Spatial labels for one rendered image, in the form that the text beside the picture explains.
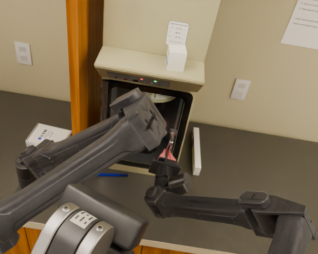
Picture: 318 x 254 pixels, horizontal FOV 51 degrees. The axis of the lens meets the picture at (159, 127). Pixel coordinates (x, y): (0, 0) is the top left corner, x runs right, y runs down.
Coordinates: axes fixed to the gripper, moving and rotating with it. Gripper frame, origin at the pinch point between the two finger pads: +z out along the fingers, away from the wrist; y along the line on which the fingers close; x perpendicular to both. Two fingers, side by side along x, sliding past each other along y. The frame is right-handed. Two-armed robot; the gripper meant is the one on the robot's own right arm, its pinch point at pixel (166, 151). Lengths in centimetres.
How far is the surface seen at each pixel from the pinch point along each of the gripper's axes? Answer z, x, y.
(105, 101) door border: 4.0, -11.8, 26.4
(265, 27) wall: 49, -37, -28
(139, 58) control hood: 0.9, -33.8, 19.2
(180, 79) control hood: -5.9, -35.5, 6.4
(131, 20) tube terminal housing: 5.5, -42.3, 24.5
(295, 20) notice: 49, -44, -37
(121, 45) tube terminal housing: 5.4, -33.7, 25.7
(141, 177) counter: 2.9, 21.7, 4.5
